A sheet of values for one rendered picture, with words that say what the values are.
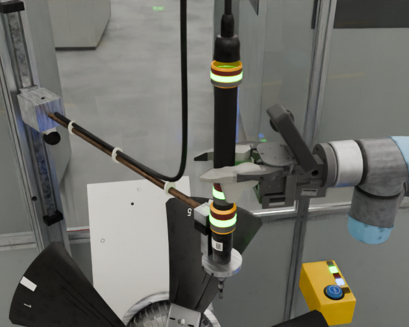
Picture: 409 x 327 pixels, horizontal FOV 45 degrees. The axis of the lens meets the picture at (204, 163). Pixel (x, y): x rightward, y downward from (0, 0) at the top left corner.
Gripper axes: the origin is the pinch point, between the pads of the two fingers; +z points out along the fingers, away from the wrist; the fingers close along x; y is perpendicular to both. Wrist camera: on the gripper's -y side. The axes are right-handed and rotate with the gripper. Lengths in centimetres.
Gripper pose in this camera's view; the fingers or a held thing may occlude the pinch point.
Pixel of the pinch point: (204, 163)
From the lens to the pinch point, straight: 75.7
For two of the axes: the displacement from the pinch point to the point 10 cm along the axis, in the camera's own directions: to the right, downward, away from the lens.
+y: 0.0, 8.6, 5.1
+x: -1.5, -5.1, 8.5
